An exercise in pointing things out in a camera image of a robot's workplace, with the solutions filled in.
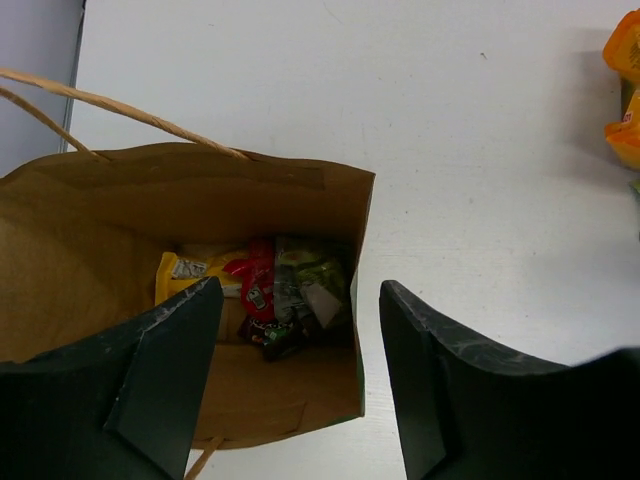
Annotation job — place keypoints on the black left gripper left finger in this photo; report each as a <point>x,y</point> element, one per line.
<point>120,404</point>

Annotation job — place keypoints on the brown chocolate bar wrapper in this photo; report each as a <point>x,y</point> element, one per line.
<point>278,340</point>

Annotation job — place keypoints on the orange snack bag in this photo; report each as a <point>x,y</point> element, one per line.
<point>621,55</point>

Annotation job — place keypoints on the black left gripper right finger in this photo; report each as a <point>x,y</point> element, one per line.
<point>468,407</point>

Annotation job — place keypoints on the yellow snack packet in bag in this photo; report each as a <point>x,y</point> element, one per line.
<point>177,272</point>

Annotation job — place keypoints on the green candy packet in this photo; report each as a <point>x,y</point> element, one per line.
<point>635,187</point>
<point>310,280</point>

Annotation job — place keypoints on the pink candy packet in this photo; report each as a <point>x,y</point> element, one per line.
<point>257,273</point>

